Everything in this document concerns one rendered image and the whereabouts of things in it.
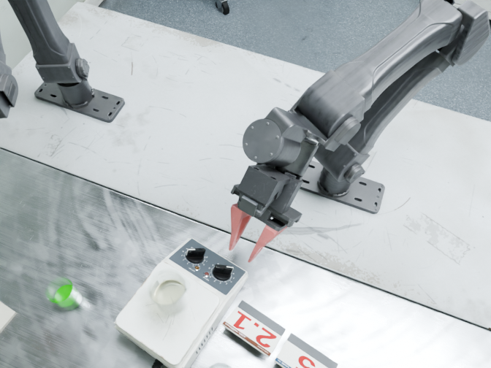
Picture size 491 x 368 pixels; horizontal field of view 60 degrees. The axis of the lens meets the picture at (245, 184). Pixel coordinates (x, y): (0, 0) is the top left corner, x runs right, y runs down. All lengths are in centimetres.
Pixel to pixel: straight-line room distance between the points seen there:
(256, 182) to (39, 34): 51
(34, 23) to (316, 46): 189
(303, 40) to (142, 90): 164
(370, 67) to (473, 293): 47
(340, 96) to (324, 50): 195
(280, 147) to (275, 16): 221
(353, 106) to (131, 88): 61
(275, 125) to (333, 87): 11
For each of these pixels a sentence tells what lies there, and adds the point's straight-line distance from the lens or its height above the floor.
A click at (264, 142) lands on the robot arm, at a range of 54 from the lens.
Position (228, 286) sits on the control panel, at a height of 96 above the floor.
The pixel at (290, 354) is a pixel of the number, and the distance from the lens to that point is 75.
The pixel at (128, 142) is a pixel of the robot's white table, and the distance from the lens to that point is 96.
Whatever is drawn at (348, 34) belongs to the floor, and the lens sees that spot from 266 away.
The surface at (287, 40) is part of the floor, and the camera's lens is 256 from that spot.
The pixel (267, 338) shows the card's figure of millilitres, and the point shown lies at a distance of 75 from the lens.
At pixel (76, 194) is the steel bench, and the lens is 92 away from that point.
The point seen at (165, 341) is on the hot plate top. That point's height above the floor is 99.
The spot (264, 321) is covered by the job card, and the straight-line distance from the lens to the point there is 77.
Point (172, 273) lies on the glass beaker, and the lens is 65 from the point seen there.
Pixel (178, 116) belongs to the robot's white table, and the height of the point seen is 90.
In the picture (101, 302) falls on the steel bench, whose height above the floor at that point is 90.
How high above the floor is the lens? 165
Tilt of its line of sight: 59 degrees down
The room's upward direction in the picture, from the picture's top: 3 degrees clockwise
